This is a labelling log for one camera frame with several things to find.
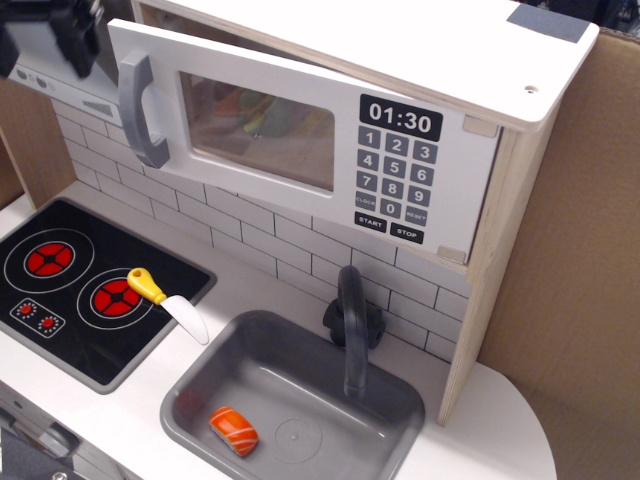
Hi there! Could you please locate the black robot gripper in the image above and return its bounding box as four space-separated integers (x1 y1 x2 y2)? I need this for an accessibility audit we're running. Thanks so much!
0 0 104 78

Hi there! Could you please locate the white toy microwave door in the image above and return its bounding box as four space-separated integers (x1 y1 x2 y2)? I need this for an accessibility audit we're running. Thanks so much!
108 20 502 264

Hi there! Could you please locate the white wooden microwave cabinet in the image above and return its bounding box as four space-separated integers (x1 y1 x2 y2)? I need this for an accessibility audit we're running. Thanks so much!
133 1 598 424

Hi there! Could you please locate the grey range hood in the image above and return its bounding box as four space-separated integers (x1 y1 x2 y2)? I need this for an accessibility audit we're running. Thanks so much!
7 1 134 126

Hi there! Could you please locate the green toy vegetable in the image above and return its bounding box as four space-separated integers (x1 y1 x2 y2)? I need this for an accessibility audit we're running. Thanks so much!
209 88 312 138

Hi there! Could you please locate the black toy stovetop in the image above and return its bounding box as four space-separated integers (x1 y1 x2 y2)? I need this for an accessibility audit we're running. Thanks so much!
1 199 216 394

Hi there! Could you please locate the grey plastic sink basin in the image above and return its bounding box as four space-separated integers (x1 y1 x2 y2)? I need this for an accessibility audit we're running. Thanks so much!
160 311 425 479

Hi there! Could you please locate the dark grey toy faucet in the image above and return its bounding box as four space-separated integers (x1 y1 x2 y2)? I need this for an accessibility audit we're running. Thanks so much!
323 266 386 400

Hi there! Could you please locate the orange salmon sushi toy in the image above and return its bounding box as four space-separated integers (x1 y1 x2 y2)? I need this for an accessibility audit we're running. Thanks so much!
208 406 259 457

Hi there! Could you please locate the grey tape patch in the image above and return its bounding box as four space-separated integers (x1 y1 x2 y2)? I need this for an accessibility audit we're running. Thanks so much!
507 3 590 43

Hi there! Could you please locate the brown cardboard panel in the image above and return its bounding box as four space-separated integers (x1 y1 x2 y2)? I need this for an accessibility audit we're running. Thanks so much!
480 32 639 479

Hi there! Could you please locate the yellow handled toy knife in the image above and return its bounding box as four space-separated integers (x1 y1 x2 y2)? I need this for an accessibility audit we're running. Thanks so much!
127 267 209 345

